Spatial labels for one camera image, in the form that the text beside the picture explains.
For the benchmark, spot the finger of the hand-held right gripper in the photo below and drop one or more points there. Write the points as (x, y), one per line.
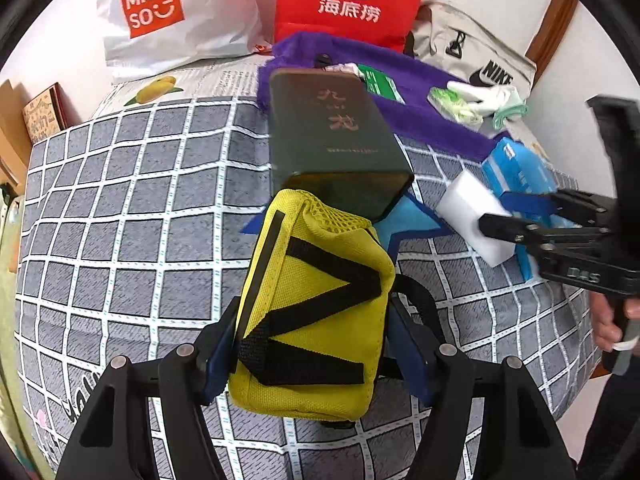
(525, 202)
(505, 227)

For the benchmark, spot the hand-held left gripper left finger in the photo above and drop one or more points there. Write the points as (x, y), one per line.
(220, 355)

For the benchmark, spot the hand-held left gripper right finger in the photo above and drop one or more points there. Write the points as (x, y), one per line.
(407, 355)

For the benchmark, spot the blue tissue packet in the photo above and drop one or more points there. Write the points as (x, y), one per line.
(520, 170)

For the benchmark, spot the white sponge block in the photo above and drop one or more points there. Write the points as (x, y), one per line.
(465, 210)

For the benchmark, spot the yellow mesh pouch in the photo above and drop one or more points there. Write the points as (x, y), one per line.
(300, 285)

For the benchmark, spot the dark green box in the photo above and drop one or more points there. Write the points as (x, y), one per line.
(325, 145)

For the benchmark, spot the person's right hand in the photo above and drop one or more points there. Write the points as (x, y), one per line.
(605, 322)

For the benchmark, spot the white glove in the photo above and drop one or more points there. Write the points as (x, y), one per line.
(490, 95)

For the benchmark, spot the green white wipes packet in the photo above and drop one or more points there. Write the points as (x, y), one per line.
(450, 100)

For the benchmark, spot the purple fuzzy bag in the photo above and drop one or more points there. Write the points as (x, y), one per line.
(412, 122)

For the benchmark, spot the beige sling bag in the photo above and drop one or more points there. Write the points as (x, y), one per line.
(485, 45)

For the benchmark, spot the grey checked blanket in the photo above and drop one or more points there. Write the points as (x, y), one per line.
(125, 210)

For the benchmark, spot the green card packet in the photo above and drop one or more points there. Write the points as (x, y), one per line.
(380, 82)

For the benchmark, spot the person's dark pants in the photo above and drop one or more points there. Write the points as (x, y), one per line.
(615, 425)

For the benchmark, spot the red paper bag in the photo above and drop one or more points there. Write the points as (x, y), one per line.
(350, 25)

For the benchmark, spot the printed wooden box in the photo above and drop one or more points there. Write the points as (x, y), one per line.
(42, 115)

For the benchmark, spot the wooden cabinet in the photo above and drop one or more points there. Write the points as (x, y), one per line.
(10, 130)

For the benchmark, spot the white plastic shopping bag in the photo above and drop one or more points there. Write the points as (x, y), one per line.
(210, 25)

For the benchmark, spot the brown wooden frame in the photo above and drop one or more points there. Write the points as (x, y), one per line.
(555, 30)

